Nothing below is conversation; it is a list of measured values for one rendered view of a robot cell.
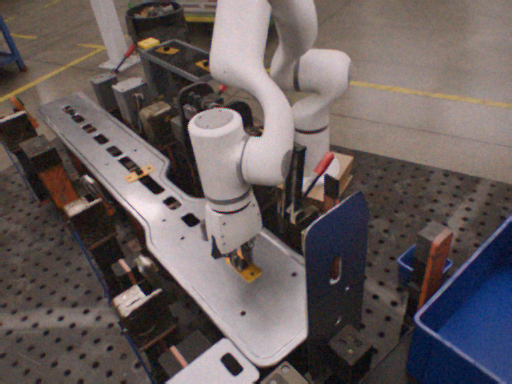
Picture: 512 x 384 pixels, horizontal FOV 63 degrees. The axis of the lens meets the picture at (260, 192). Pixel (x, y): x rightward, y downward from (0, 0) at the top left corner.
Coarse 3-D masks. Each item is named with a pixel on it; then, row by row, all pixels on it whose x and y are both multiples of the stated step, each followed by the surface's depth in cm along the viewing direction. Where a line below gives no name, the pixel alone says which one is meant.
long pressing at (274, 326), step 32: (64, 128) 142; (96, 128) 139; (128, 128) 136; (96, 160) 124; (160, 160) 120; (128, 192) 110; (160, 224) 99; (160, 256) 92; (192, 256) 90; (256, 256) 88; (288, 256) 87; (192, 288) 84; (224, 288) 83; (256, 288) 82; (288, 288) 81; (224, 320) 77; (256, 320) 76; (288, 320) 76; (256, 352) 72; (288, 352) 72
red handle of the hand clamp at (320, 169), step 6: (324, 156) 89; (330, 156) 88; (324, 162) 88; (330, 162) 89; (318, 168) 88; (324, 168) 88; (312, 174) 89; (318, 174) 88; (312, 180) 88; (306, 186) 88; (312, 186) 89; (306, 192) 88; (288, 210) 88
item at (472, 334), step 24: (504, 240) 71; (480, 264) 66; (504, 264) 76; (456, 288) 63; (480, 288) 73; (504, 288) 72; (432, 312) 60; (456, 312) 70; (480, 312) 69; (504, 312) 69; (432, 336) 54; (456, 336) 67; (480, 336) 66; (504, 336) 66; (408, 360) 62; (432, 360) 57; (456, 360) 53; (480, 360) 63; (504, 360) 63
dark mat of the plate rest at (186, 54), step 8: (176, 48) 144; (184, 48) 143; (160, 56) 139; (168, 56) 139; (176, 56) 138; (184, 56) 137; (192, 56) 136; (200, 56) 136; (208, 56) 135; (176, 64) 132; (184, 64) 132; (192, 64) 131; (192, 72) 126; (200, 72) 126; (208, 72) 125
